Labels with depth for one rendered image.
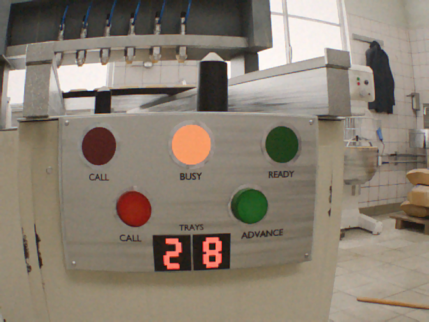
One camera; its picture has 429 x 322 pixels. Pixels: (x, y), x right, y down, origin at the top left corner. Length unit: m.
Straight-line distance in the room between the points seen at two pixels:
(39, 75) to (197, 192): 0.18
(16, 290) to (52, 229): 0.77
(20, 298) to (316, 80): 0.93
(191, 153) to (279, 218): 0.10
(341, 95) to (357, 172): 3.66
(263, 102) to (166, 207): 0.26
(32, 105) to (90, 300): 0.20
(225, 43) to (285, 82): 0.67
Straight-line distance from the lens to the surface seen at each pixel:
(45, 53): 0.46
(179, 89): 1.19
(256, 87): 0.72
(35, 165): 0.50
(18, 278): 1.25
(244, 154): 0.49
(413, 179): 4.59
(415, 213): 4.55
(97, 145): 0.46
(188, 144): 0.47
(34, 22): 1.31
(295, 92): 0.60
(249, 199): 0.48
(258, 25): 1.28
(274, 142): 0.49
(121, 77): 4.39
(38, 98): 0.47
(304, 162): 0.51
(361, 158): 4.18
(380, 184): 5.50
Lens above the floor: 0.82
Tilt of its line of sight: 3 degrees down
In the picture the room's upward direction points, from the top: straight up
